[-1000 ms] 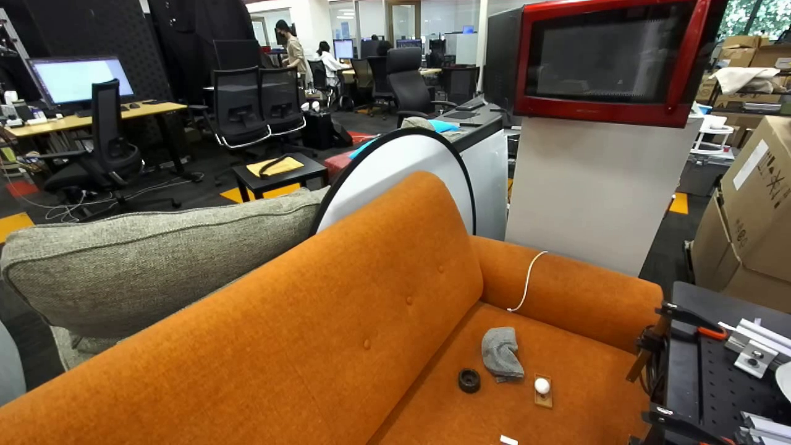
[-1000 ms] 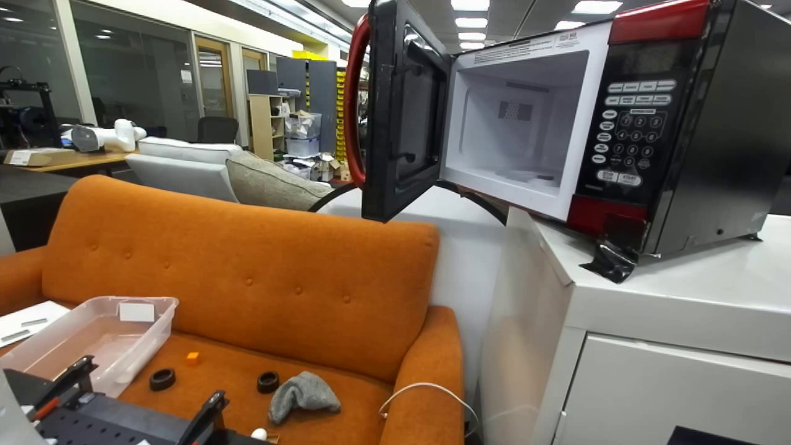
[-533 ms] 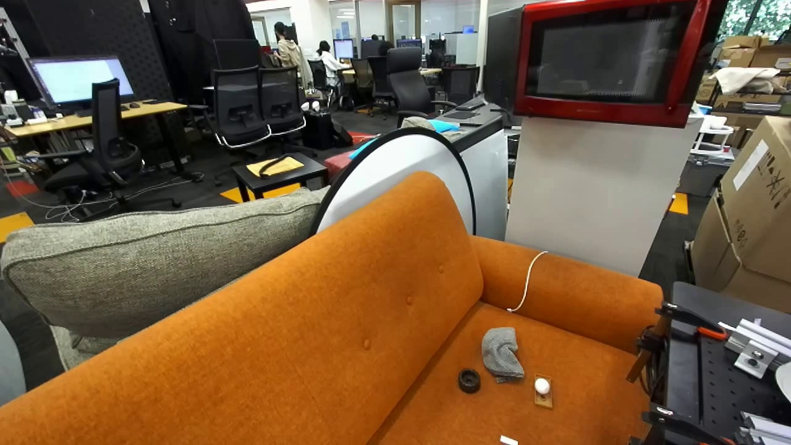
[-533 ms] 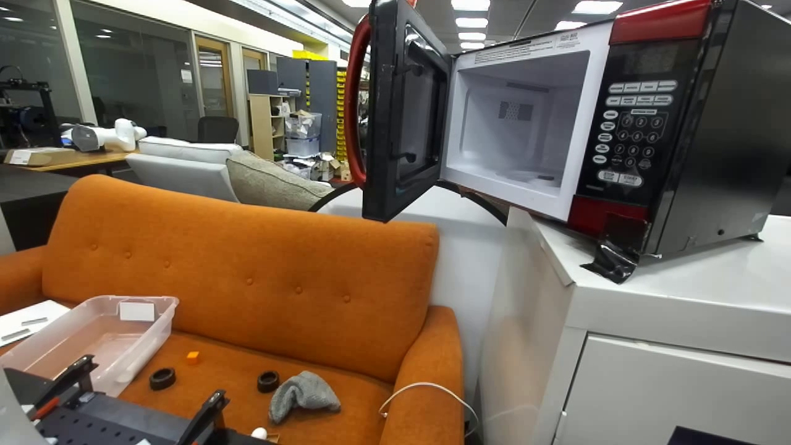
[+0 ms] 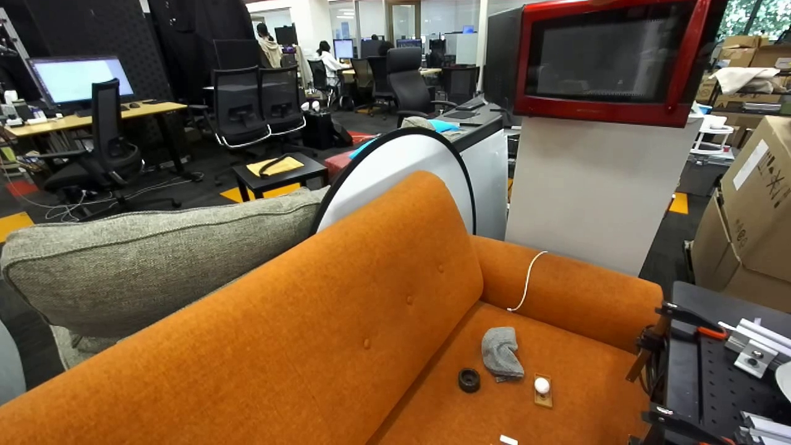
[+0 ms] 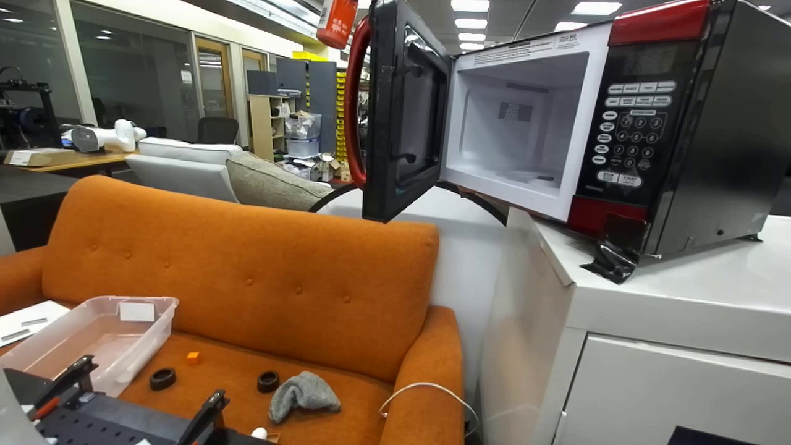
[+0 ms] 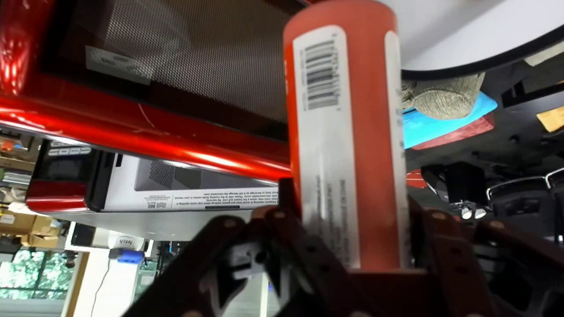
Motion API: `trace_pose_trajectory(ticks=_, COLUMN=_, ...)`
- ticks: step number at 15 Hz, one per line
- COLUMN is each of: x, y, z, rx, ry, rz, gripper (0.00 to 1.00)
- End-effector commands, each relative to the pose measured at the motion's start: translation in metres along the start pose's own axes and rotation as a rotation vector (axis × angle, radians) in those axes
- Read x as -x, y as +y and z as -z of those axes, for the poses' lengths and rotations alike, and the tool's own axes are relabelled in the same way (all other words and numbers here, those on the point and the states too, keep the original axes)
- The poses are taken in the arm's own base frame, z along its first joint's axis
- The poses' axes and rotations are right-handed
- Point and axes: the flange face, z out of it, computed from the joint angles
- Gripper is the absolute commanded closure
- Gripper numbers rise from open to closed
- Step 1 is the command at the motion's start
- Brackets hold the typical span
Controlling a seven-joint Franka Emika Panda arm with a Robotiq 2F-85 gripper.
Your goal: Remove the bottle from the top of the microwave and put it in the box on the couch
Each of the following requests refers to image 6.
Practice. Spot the red bottle white print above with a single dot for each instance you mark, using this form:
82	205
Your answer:
338	22

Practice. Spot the orange fabric couch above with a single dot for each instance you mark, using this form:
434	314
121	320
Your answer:
247	273

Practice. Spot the clear plastic box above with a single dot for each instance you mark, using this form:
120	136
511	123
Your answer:
82	339

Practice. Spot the red black microwave oven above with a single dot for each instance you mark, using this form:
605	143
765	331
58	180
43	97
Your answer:
726	123

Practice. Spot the yellow black striped pillar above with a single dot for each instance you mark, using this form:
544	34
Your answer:
341	115

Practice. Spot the grey fabric cushion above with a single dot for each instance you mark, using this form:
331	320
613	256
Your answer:
273	186

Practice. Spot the dark grey cabinet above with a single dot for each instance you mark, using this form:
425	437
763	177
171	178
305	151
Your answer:
318	100

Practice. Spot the wooden shelf unit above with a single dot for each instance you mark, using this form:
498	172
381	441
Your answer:
262	123

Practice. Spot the grey cloth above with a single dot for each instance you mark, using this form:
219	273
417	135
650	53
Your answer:
307	390

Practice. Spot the black office chair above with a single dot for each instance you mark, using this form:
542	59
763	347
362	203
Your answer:
215	130

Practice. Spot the ceiling light panel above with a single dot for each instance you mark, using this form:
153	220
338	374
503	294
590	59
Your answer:
470	6
470	22
596	7

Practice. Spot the white sofa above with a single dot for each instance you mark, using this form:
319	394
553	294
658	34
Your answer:
182	169

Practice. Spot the wooden framed door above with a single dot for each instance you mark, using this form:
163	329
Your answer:
213	76

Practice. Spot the small orange cap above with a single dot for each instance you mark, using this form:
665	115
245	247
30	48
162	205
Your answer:
193	356

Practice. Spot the small white knob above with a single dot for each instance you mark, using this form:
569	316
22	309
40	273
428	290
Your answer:
259	432

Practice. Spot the black clamp lever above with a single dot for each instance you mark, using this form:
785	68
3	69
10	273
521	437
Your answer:
205	410

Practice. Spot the white cabinet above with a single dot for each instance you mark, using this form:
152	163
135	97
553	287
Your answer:
658	311

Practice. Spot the white device on desk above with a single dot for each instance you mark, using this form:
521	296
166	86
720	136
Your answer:
102	135

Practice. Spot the wooden desk with papers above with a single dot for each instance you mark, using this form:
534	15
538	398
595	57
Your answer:
76	158

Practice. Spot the white paper sheet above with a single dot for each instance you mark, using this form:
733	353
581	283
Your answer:
34	320

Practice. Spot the black equipment rack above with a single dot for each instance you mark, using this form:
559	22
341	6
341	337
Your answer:
26	115

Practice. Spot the black perforated mount plate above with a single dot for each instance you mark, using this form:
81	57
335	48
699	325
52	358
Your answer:
108	423

